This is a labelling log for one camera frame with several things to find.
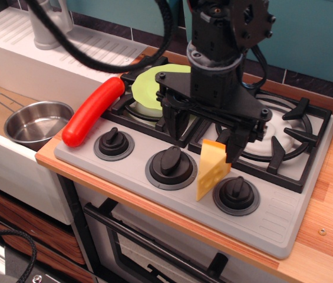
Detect black left burner grate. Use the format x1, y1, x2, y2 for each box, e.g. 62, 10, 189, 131
102, 56, 210, 150

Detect light green plastic plate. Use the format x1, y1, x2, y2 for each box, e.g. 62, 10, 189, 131
130, 64, 191, 124

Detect red toy sausage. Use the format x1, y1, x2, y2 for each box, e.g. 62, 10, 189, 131
62, 77, 125, 147

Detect black braided cable lower left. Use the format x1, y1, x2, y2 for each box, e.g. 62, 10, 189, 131
0, 229, 38, 283

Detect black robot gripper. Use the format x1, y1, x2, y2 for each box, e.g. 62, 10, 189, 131
155, 43, 272, 163

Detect black middle stove knob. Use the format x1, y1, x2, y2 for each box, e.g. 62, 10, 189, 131
145, 146, 197, 191

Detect grey toy faucet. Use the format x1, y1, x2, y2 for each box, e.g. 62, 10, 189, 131
28, 0, 74, 50

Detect wooden drawer fronts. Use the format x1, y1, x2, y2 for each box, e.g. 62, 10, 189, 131
0, 191, 94, 282

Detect yellow toy cheese wedge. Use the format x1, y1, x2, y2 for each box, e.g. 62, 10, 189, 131
196, 139, 232, 201

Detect small stainless steel pot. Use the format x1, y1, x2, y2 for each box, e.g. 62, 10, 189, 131
0, 93, 74, 152

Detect black right stove knob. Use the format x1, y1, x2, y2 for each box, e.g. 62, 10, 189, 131
213, 176, 261, 216

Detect black oven door handle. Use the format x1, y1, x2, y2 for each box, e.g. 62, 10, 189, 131
83, 199, 228, 282

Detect black braided cable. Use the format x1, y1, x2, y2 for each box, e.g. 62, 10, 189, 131
24, 0, 175, 74
0, 229, 38, 283

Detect black left stove knob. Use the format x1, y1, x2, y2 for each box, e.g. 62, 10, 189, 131
94, 127, 135, 162

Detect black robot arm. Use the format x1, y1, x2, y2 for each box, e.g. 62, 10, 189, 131
156, 1, 275, 163

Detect white toy sink unit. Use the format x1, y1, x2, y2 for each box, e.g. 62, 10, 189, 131
0, 6, 149, 226

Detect black stove knob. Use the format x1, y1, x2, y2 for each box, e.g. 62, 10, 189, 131
94, 127, 135, 162
145, 146, 197, 191
213, 176, 261, 216

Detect grey toy stove top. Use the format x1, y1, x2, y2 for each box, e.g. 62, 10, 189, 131
54, 88, 333, 260

